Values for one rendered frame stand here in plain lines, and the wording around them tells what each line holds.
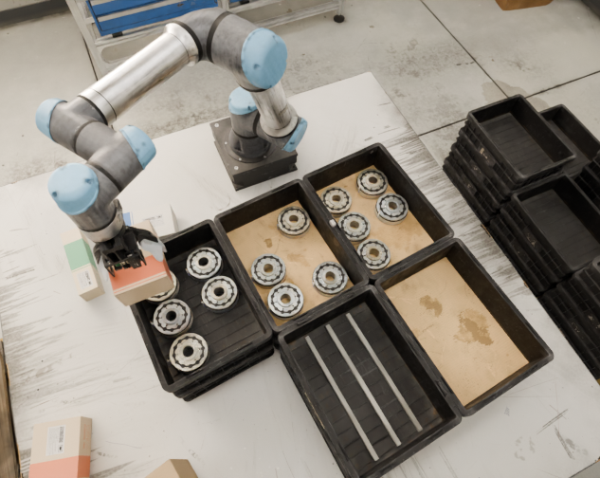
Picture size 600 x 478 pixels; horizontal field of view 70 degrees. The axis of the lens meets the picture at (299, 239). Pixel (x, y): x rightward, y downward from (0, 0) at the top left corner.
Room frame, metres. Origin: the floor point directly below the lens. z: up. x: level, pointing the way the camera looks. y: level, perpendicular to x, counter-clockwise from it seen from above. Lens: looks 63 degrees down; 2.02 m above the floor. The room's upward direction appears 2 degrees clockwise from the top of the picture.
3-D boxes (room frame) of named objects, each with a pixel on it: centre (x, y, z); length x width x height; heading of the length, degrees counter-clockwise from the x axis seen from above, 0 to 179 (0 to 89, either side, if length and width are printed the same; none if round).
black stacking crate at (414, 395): (0.19, -0.18, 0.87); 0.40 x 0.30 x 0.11; 31
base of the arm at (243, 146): (1.02, 0.19, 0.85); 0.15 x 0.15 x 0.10
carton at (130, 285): (0.41, 0.38, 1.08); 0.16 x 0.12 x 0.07; 26
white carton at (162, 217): (0.67, 0.52, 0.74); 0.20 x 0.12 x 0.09; 109
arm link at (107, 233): (0.39, 0.37, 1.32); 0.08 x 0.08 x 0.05
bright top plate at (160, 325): (0.34, 0.35, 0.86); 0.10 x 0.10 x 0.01
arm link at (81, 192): (0.39, 0.37, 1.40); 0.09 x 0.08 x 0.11; 150
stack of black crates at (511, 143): (1.30, -0.95, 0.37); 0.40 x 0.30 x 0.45; 26
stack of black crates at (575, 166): (1.48, -1.31, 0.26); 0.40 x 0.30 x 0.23; 26
